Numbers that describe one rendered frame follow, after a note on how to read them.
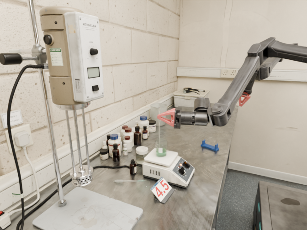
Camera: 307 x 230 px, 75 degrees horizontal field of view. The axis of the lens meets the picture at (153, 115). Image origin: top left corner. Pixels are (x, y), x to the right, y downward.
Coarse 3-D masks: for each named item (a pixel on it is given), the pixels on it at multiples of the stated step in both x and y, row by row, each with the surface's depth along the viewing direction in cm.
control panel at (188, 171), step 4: (180, 160) 89; (184, 160) 90; (176, 164) 85; (176, 168) 83; (184, 168) 85; (188, 168) 87; (192, 168) 88; (176, 172) 81; (188, 172) 84; (180, 176) 80; (184, 176) 81; (188, 176) 82
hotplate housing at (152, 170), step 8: (176, 160) 88; (144, 168) 85; (152, 168) 84; (160, 168) 82; (168, 168) 81; (144, 176) 87; (152, 176) 85; (160, 176) 83; (168, 176) 81; (176, 176) 80; (176, 184) 81; (184, 184) 79
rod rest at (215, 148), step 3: (204, 141) 117; (201, 144) 117; (204, 144) 117; (207, 144) 117; (207, 147) 114; (210, 147) 113; (213, 147) 113; (216, 147) 111; (213, 150) 112; (216, 150) 110
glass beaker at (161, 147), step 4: (156, 140) 85; (160, 140) 89; (164, 140) 88; (156, 144) 85; (160, 144) 84; (164, 144) 85; (156, 148) 86; (160, 148) 85; (164, 148) 85; (156, 152) 86; (160, 152) 85; (164, 152) 86; (156, 156) 87; (160, 156) 86; (164, 156) 86
